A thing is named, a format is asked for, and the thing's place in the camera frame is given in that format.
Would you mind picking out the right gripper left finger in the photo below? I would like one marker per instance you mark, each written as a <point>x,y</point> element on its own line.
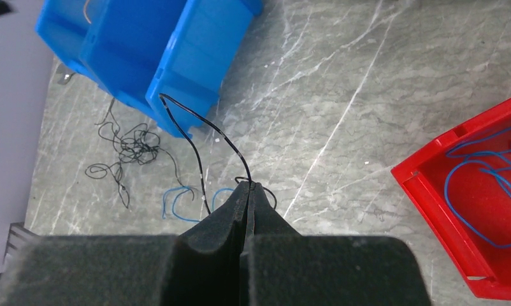
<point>202,266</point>

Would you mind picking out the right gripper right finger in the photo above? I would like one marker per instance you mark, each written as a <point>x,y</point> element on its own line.
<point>278,266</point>

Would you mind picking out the red storage bin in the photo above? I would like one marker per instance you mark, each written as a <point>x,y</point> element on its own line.
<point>460,182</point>

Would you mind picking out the blue double storage bin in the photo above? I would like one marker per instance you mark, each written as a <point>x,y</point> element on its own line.
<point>166,59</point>

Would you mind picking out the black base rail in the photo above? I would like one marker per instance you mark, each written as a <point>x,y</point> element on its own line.
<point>18,237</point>

